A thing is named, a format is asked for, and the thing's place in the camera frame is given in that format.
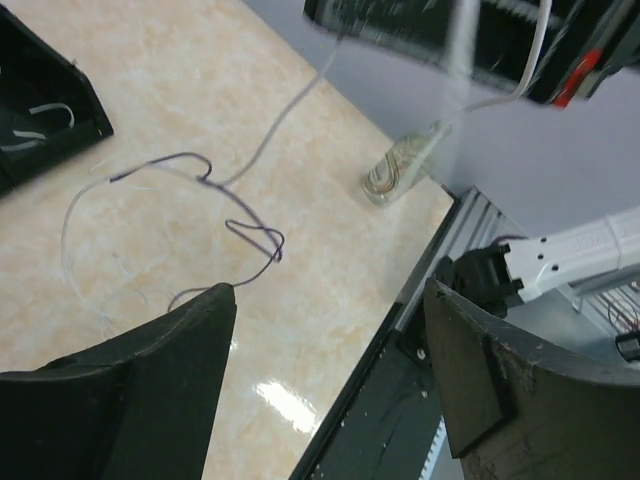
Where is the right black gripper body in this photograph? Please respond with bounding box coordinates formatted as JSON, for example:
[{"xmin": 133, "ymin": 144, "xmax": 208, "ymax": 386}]
[{"xmin": 473, "ymin": 1, "xmax": 639, "ymax": 108}]

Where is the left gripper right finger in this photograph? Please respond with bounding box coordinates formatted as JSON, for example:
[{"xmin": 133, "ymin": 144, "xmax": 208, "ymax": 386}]
[{"xmin": 423, "ymin": 279, "xmax": 639, "ymax": 479}]

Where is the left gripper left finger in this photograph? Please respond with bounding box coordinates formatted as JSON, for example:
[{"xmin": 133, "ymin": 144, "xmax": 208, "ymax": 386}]
[{"xmin": 1, "ymin": 284, "xmax": 236, "ymax": 479}]

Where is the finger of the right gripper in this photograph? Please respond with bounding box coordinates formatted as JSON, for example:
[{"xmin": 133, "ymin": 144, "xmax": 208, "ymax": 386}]
[{"xmin": 303, "ymin": 0, "xmax": 457, "ymax": 68}]

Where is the white wire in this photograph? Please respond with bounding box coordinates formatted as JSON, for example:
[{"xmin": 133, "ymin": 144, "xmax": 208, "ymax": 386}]
[
  {"xmin": 0, "ymin": 102, "xmax": 76, "ymax": 154},
  {"xmin": 59, "ymin": 0, "xmax": 554, "ymax": 331}
]

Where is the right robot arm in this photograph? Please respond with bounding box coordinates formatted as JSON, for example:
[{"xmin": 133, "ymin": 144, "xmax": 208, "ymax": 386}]
[{"xmin": 303, "ymin": 1, "xmax": 639, "ymax": 317}]

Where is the clear plastic bottle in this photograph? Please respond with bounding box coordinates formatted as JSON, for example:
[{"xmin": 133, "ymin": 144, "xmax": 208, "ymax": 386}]
[{"xmin": 362, "ymin": 121, "xmax": 452, "ymax": 206}]

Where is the black three-compartment tray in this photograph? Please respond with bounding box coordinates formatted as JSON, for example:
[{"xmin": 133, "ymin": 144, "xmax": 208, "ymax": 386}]
[{"xmin": 1, "ymin": 7, "xmax": 114, "ymax": 195}]

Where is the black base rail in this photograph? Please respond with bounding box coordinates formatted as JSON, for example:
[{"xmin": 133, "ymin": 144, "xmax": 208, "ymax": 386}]
[{"xmin": 289, "ymin": 279, "xmax": 481, "ymax": 480}]

